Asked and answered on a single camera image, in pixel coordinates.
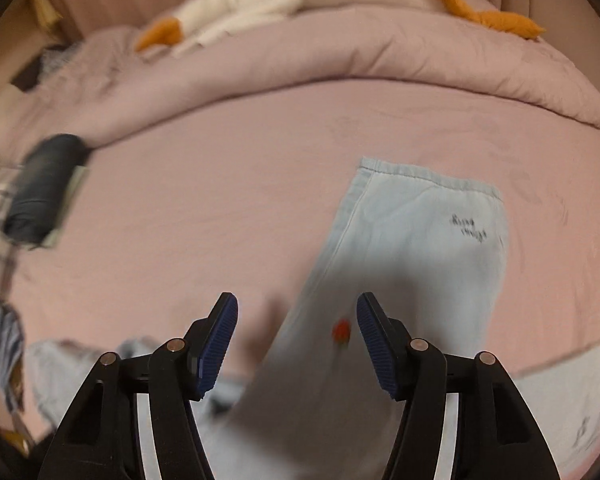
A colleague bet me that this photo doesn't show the light blue strawberry pants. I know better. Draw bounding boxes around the light blue strawberry pants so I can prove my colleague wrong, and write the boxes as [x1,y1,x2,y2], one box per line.
[26,156,600,480]

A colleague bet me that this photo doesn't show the folded dark denim jeans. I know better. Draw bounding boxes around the folded dark denim jeans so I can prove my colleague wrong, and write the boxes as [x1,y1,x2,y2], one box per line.
[3,133,91,246]

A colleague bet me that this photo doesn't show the blue striped cloth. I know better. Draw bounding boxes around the blue striped cloth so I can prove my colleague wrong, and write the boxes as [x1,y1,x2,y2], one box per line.
[0,302,24,414]

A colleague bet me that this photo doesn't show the mauve quilted duvet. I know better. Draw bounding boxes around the mauve quilted duvet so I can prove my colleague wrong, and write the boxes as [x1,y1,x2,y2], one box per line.
[0,6,600,164]

